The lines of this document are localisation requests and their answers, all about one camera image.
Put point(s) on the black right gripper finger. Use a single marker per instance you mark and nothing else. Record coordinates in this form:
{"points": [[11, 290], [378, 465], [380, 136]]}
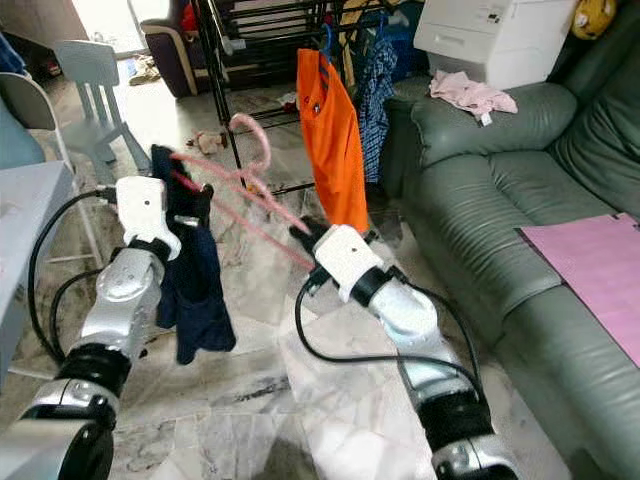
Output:
{"points": [[302, 232]]}

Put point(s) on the navy blue garment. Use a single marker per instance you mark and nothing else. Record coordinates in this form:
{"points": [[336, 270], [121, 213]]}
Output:
{"points": [[195, 300]]}

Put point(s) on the pink plastic hanger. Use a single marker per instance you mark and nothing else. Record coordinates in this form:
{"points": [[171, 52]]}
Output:
{"points": [[268, 145]]}

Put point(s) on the blue plastic hanger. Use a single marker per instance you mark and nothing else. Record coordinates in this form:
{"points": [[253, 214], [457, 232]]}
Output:
{"points": [[326, 40]]}

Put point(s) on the beige plush toy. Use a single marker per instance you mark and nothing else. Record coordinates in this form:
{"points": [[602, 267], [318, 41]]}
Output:
{"points": [[205, 142]]}

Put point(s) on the orange t-shirt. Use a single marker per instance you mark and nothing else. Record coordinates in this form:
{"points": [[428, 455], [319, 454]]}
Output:
{"points": [[330, 140]]}

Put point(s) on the black metal drying rack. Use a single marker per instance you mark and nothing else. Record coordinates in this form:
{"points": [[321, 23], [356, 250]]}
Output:
{"points": [[215, 80]]}

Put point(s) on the pink white cloth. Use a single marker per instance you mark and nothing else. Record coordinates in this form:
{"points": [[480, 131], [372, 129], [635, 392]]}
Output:
{"points": [[287, 100]]}

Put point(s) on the blue white patterned garment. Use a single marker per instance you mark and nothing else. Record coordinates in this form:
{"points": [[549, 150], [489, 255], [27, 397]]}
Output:
{"points": [[378, 100]]}

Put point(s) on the purple armchair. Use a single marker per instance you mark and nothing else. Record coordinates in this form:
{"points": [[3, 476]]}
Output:
{"points": [[175, 50]]}

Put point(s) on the pale blue kids chair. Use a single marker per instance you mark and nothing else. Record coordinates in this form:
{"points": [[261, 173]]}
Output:
{"points": [[98, 70]]}

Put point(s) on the white plastic folding table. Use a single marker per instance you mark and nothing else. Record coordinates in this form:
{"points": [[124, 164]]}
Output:
{"points": [[30, 300]]}

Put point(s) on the pale blue cushion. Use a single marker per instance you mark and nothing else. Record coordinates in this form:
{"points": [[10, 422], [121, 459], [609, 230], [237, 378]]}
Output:
{"points": [[15, 140]]}

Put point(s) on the grey green leather sofa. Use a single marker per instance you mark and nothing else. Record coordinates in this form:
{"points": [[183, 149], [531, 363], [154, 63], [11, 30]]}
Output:
{"points": [[510, 180]]}

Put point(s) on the pink garment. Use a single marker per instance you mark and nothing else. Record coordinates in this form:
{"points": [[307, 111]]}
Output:
{"points": [[472, 95]]}

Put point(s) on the pink sheet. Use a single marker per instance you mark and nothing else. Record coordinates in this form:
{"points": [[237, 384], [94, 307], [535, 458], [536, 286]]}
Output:
{"points": [[590, 270]]}

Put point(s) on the white printer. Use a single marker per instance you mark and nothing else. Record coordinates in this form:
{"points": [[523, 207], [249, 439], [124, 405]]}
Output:
{"points": [[495, 40]]}

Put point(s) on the yellow round plush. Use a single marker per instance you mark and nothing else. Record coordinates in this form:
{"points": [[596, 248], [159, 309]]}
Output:
{"points": [[595, 18]]}

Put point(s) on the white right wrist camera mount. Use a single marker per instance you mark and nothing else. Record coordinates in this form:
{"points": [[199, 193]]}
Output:
{"points": [[348, 262]]}

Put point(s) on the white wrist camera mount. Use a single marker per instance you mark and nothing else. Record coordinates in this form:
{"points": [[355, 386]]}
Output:
{"points": [[145, 212], [348, 262]]}

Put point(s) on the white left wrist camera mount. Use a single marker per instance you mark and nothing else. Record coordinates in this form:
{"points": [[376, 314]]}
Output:
{"points": [[145, 212]]}

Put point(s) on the white frame folding chair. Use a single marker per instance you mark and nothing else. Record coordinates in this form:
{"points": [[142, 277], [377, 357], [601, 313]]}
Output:
{"points": [[30, 100]]}

